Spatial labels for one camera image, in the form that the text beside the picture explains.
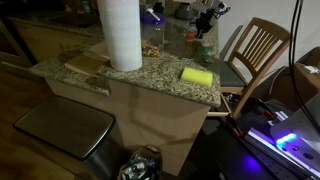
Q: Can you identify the grey robot base blue light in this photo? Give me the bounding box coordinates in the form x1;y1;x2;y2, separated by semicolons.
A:
246;93;320;178

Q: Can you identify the granite kitchen island cabinet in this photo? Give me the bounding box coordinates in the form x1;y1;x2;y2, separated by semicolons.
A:
28;14;223;178

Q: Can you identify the black bottle top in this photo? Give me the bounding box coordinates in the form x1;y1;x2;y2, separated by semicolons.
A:
153;1;165;14

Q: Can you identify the stainless steel trash can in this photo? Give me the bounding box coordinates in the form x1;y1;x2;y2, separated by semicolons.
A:
13;95;123;180

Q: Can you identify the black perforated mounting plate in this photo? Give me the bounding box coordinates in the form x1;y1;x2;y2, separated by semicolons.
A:
199;126;314;180

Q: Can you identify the small bottle with orange label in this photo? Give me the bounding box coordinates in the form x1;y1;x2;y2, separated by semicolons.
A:
185;28;198;42

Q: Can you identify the yellow sponge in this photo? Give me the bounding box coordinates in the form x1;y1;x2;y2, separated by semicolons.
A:
180;66;214;88

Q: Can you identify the dark metal canister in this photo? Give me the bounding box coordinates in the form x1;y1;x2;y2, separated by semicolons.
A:
174;2;196;20

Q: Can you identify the clear bag of rubbish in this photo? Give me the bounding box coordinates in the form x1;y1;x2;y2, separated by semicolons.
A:
117;143;163;180

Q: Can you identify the white paper towel roll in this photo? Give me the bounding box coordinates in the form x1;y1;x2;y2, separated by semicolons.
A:
96;0;144;72

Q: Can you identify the open wooden drawer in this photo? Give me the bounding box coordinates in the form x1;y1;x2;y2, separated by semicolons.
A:
207;93;234;118

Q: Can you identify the wooden chair with green cushion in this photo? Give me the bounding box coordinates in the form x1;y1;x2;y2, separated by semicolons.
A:
207;17;293;119

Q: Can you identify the red and black clamp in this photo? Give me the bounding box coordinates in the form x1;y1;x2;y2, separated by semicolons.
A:
226;116;242;138

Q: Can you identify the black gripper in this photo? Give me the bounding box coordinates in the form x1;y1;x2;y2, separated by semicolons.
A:
195;9;216;39

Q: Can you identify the brown cardboard box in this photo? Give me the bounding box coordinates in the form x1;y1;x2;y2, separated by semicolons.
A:
266;46;320;113

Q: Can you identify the clear jar with purple lid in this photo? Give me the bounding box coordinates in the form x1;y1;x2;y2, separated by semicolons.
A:
139;8;167;58

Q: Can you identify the light wooden cutting board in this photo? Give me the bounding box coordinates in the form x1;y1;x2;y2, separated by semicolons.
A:
63;54;109;78
83;40;110;62

